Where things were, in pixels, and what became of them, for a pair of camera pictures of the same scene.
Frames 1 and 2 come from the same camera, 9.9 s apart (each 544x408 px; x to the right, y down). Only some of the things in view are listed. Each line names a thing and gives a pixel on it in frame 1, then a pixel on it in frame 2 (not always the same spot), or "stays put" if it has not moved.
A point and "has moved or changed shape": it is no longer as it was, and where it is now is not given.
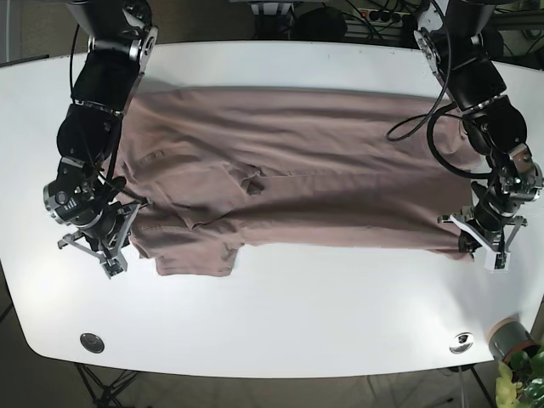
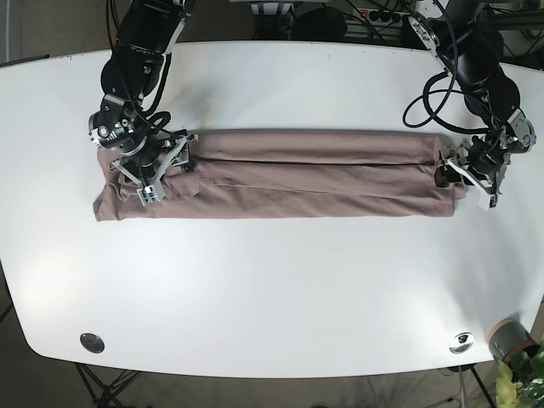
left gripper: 82,201 to 143,152
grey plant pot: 507,336 stays put
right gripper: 490,227 to 479,162
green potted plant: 520,383 stays put
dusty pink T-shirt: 223,167 has moved or changed shape
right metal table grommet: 461,342 stays put
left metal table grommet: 92,342 stays put
